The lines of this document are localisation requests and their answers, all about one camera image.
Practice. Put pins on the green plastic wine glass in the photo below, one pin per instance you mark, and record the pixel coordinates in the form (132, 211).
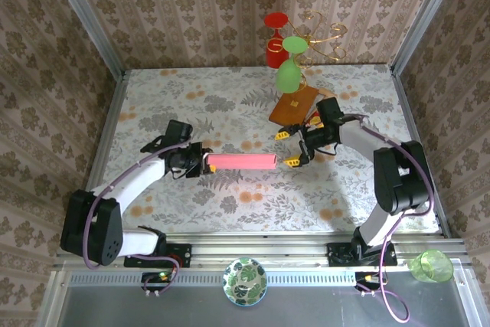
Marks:
(288, 76)

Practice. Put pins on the red snack packet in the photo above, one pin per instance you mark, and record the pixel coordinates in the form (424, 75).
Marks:
(314, 120)

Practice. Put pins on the leaf pattern bowl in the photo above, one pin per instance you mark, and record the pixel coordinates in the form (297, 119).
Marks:
(245, 281)

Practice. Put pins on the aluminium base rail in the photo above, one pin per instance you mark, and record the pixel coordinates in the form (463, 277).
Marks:
(252, 248)

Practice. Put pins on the white and pink cloth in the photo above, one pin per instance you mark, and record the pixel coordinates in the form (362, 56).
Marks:
(241, 161)

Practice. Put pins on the floral table cover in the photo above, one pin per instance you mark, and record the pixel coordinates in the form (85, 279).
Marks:
(268, 208)

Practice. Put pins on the small black circuit board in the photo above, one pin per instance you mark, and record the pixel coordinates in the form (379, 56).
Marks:
(157, 280)
(367, 280)

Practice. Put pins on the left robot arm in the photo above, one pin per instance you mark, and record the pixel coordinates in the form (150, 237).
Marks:
(141, 179)

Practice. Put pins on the brown wooden cutting board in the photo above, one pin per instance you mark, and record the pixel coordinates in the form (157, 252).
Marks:
(294, 106)

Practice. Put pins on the green transparent cup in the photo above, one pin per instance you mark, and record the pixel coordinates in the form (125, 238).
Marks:
(432, 267)

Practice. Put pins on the red plastic wine glass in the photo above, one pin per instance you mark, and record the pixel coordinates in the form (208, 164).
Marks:
(275, 55)

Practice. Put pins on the aluminium frame post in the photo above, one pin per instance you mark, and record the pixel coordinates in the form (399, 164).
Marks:
(88, 20)
(425, 17)

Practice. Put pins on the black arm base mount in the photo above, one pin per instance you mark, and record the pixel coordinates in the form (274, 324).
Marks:
(340, 254)
(180, 252)

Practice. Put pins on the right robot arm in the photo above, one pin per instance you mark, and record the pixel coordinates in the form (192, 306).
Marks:
(402, 177)

